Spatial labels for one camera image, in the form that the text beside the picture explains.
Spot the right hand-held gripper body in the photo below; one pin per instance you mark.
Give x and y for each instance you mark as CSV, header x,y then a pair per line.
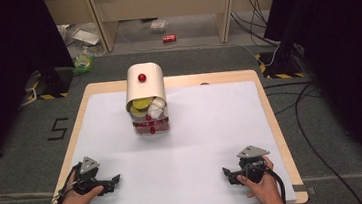
x,y
251,167

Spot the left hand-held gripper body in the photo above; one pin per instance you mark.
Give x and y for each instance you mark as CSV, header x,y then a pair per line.
x,y
89,181

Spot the person's right hand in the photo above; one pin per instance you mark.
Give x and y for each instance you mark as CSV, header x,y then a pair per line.
x,y
265,187

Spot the small yellow round piece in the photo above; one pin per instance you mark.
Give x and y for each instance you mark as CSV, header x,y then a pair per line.
x,y
137,112

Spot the white blocky piece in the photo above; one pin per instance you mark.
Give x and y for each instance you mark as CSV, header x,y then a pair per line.
x,y
154,111

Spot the large yellow round piece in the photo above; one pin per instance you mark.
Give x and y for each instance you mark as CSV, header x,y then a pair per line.
x,y
142,103

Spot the white round piece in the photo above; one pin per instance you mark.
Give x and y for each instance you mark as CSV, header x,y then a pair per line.
x,y
159,102

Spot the black stand base striped edge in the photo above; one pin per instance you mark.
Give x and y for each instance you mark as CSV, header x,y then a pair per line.
x,y
51,84
281,67

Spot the green plastic bag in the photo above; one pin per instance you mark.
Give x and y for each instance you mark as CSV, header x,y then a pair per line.
x,y
83,62

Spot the black curtain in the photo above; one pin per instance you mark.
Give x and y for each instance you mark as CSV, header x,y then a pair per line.
x,y
4,65
341,49

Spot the red drink can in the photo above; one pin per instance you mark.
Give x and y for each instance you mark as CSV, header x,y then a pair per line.
x,y
169,38

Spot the clear plastic packet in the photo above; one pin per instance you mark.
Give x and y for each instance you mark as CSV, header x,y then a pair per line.
x,y
159,25

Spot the beige wooden desk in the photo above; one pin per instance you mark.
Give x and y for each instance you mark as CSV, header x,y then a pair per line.
x,y
162,0

